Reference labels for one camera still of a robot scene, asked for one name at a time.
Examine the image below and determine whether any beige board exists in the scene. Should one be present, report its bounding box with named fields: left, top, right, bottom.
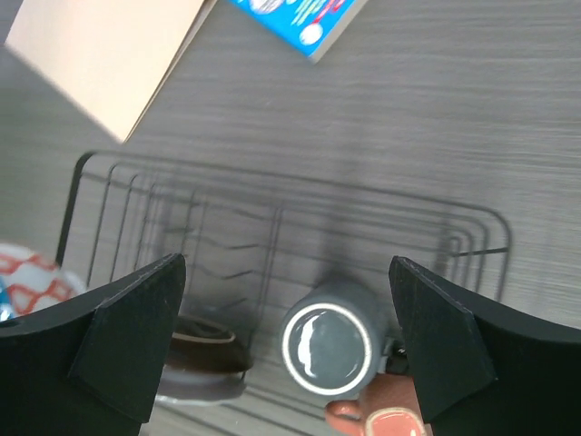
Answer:
left=5, top=0, right=215, bottom=144

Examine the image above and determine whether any blue picture box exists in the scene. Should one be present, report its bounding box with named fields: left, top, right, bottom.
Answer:
left=231, top=0, right=368, bottom=64

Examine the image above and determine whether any blue red patterned bowl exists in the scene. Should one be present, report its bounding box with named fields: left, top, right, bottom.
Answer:
left=1, top=243, right=87, bottom=322

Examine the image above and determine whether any dark red plate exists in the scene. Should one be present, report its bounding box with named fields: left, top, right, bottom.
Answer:
left=165, top=315, right=253, bottom=374

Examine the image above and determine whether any grey mug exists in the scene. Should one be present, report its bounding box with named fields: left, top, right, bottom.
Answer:
left=280, top=273, right=390, bottom=399

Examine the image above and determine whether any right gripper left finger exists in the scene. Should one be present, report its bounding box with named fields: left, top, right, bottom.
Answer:
left=1, top=253, right=186, bottom=435

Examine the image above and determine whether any pink mug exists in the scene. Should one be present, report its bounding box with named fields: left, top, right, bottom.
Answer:
left=325, top=373, right=433, bottom=436

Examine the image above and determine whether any black wire dish rack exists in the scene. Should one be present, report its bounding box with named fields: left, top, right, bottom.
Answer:
left=56, top=151, right=514, bottom=435

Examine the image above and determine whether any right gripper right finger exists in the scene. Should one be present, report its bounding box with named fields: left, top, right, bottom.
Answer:
left=389, top=256, right=580, bottom=435

